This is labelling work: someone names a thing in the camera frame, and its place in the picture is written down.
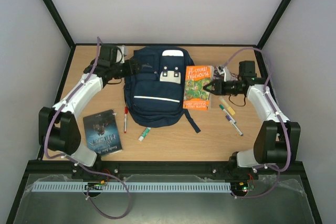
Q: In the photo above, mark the black frame post left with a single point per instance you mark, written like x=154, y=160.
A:
x=59, y=22

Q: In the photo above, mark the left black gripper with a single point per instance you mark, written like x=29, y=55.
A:
x=132, y=69

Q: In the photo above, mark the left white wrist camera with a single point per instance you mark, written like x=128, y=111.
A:
x=122, y=52

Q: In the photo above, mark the orange treehouse book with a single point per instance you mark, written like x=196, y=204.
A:
x=195, y=97

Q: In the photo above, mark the green white glue stick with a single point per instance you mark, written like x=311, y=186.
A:
x=144, y=134

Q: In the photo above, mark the yellow highlighter pen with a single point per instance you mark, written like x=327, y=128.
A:
x=226, y=105

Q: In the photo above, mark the black frame post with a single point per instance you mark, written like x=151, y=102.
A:
x=59, y=22
x=273, y=22

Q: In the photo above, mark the dark Wuthering Heights book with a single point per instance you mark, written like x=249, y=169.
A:
x=101, y=131

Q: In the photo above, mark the pink purple paperback book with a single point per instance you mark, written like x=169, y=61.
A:
x=215, y=74

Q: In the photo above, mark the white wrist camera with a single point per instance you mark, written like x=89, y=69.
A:
x=224, y=73
x=122, y=52

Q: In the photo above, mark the green capped marker pen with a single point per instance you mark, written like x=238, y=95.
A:
x=227, y=113

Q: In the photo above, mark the black frame post right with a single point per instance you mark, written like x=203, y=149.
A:
x=273, y=22

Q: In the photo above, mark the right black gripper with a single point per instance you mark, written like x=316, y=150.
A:
x=219, y=87

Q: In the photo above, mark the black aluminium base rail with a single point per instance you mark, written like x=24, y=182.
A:
x=221, y=170

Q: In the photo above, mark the light blue slotted cable duct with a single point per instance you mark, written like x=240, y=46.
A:
x=133, y=187

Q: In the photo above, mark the navy blue student backpack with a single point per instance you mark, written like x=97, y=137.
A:
x=154, y=97

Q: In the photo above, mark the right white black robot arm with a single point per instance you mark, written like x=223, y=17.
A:
x=277, y=141

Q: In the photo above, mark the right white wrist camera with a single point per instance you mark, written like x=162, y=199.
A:
x=224, y=73

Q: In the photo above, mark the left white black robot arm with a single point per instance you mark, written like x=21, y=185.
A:
x=59, y=133

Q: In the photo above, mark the red marker pen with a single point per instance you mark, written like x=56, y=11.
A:
x=125, y=119

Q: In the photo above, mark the purple capped marker pen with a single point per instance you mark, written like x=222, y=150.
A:
x=231, y=121

